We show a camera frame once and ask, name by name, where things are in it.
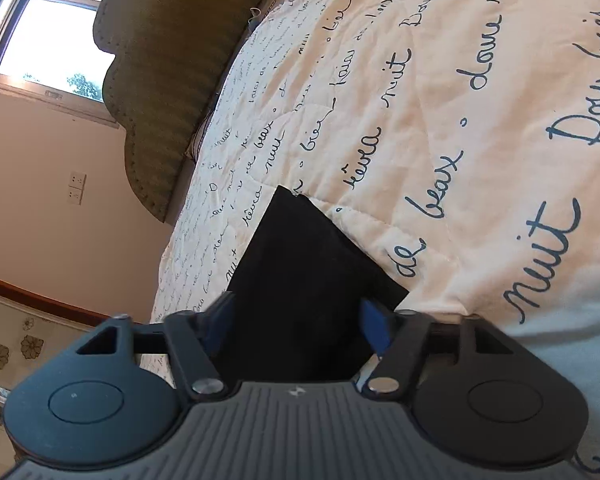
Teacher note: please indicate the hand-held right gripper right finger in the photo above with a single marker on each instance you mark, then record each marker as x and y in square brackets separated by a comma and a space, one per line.
[375, 325]

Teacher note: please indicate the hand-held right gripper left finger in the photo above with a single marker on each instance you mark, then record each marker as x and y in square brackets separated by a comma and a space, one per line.
[221, 321]

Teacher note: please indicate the black pants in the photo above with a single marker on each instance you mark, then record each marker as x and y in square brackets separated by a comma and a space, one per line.
[300, 280]

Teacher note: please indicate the flower-patterned panel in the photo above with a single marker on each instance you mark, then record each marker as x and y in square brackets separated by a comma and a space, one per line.
[20, 345]

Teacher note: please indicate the cream script-printed bedspread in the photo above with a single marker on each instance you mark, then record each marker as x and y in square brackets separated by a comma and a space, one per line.
[480, 110]

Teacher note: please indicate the green upholstered headboard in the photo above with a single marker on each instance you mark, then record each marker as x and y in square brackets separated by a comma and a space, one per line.
[170, 60]

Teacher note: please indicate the window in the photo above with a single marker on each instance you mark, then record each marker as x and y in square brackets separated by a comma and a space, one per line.
[55, 35]

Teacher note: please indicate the brown wooden frame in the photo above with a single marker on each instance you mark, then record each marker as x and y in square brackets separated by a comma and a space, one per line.
[35, 296]

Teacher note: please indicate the white wall socket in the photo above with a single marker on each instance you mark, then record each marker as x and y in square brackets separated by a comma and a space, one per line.
[76, 188]

